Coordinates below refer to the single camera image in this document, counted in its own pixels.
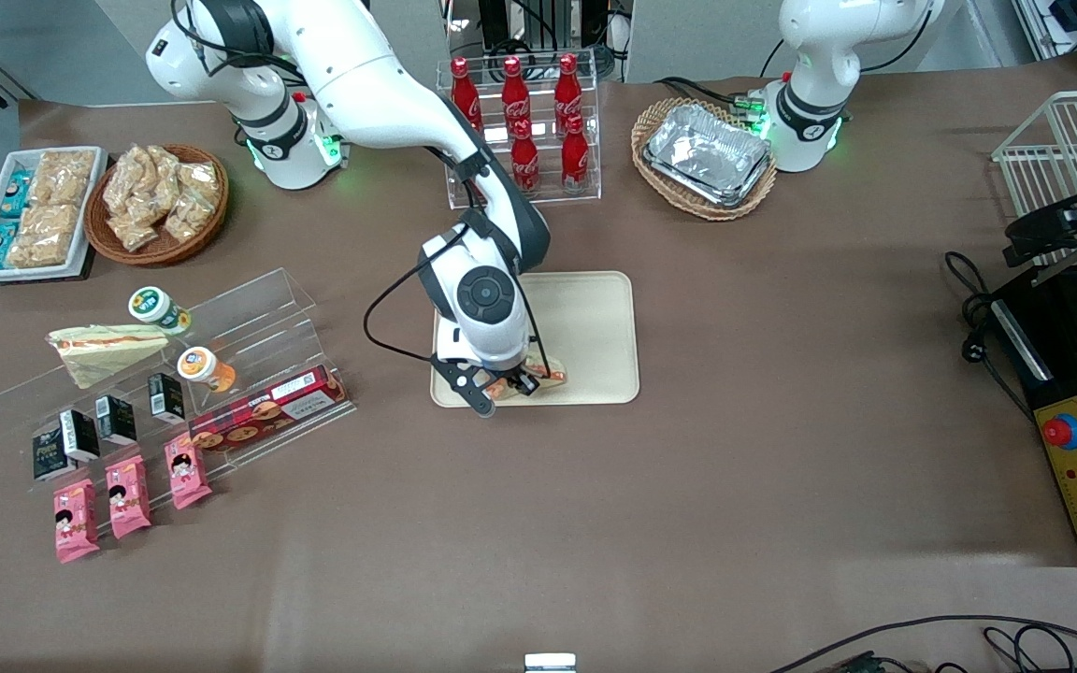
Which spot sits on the wrapped rice cracker pack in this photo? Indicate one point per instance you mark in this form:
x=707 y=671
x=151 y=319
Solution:
x=43 y=236
x=62 y=176

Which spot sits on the sandwich with orange filling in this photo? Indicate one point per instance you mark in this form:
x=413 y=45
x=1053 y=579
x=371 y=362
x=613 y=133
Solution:
x=550 y=378

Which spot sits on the orange lid yogurt cup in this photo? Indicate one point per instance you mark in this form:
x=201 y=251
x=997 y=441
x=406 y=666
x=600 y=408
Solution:
x=197 y=363

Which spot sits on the clear bag of crackers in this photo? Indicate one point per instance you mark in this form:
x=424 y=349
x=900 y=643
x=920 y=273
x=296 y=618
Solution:
x=160 y=178
x=193 y=201
x=132 y=232
x=122 y=182

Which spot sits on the brown wicker basket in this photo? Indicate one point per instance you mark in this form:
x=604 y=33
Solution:
x=169 y=250

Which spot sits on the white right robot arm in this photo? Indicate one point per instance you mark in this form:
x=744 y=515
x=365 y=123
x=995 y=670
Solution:
x=380 y=75

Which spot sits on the small white metal block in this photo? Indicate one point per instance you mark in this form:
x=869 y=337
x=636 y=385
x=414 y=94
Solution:
x=550 y=664

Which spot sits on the beige plastic tray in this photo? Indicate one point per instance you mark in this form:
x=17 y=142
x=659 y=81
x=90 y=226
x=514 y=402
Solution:
x=595 y=327

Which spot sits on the clear acrylic stepped shelf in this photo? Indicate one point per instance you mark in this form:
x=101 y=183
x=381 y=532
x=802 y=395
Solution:
x=258 y=308

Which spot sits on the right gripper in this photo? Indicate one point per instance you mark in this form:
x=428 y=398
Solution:
x=526 y=380

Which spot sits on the red cola bottle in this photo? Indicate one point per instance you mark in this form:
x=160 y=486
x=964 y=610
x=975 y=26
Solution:
x=575 y=161
x=567 y=89
x=525 y=166
x=465 y=89
x=515 y=93

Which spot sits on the light wicker basket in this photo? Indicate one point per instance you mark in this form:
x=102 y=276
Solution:
x=660 y=192

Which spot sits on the wrapped pale triangle sandwich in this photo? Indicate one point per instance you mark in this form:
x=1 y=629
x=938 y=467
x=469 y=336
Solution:
x=99 y=360

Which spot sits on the small black drink carton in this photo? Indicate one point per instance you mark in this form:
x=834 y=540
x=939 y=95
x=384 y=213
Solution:
x=82 y=437
x=48 y=458
x=116 y=421
x=165 y=397

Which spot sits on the red plaid cookie box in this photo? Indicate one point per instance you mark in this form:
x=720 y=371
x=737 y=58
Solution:
x=258 y=416

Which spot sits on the green lid yogurt cup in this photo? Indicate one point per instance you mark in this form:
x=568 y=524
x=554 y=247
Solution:
x=150 y=304

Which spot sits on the black background equipment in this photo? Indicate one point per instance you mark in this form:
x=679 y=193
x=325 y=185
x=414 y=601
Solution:
x=501 y=19

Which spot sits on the black sealing machine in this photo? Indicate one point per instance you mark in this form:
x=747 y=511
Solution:
x=1062 y=355

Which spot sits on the teal snack packet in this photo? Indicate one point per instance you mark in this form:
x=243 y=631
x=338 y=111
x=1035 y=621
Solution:
x=2 y=245
x=15 y=194

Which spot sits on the white rectangular tray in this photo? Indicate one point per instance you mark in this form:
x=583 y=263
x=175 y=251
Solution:
x=34 y=274

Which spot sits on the clear acrylic bottle rack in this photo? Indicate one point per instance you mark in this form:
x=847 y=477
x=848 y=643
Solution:
x=557 y=198

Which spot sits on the aluminium foil tray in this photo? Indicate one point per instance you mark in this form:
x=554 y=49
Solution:
x=707 y=150

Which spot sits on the pink snack packet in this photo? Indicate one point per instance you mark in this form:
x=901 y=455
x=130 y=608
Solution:
x=76 y=522
x=187 y=473
x=128 y=497

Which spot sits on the red emergency stop button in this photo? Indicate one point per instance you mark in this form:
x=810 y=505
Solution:
x=1060 y=431

